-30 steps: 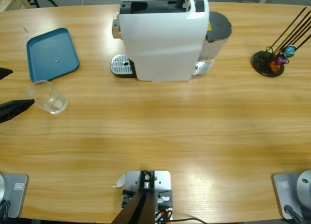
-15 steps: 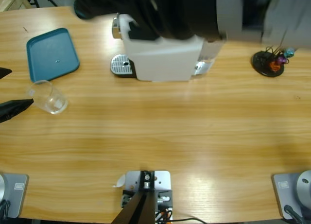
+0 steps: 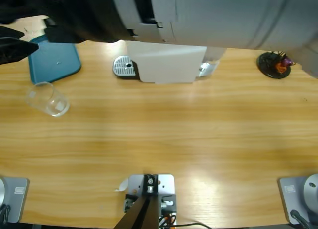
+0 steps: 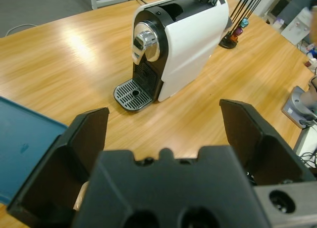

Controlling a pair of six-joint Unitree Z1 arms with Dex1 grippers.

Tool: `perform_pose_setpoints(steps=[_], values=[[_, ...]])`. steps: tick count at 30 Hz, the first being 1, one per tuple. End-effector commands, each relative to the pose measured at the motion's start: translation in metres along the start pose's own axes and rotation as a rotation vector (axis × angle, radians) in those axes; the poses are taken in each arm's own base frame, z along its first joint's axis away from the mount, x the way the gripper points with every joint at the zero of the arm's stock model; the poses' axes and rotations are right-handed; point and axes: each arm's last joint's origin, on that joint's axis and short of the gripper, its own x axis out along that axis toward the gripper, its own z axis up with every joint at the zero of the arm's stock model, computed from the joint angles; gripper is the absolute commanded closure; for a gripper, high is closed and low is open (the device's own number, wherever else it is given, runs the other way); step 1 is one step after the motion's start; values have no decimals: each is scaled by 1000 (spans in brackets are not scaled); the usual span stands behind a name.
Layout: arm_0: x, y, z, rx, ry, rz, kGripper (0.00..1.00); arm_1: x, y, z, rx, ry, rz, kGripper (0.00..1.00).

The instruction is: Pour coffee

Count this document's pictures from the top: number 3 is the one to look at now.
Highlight black capsule holder with rods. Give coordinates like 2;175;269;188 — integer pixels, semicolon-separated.
257;50;296;79

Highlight clear glass cup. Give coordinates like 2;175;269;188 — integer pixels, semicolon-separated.
26;81;70;118

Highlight orange wire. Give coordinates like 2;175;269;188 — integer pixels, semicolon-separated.
159;213;176;226

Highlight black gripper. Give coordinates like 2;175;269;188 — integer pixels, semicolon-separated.
0;0;135;44

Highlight white capsule coffee machine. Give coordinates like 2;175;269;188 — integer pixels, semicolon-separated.
113;40;227;85

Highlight black base cable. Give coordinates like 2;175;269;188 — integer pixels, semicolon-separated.
290;209;313;229
0;204;12;225

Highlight thin black cable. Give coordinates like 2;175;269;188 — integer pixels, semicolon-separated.
173;222;212;229

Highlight teal plastic tray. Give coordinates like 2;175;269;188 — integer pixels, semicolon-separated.
28;41;82;85

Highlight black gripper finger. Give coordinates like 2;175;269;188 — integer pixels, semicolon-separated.
0;25;25;40
0;37;40;65

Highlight white paper tab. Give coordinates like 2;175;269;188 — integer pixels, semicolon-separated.
114;178;130;192

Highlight white mount block dark post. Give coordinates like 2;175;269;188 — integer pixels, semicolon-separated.
113;173;177;229

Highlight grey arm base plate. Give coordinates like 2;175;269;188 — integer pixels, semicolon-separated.
0;177;30;224
277;173;318;225

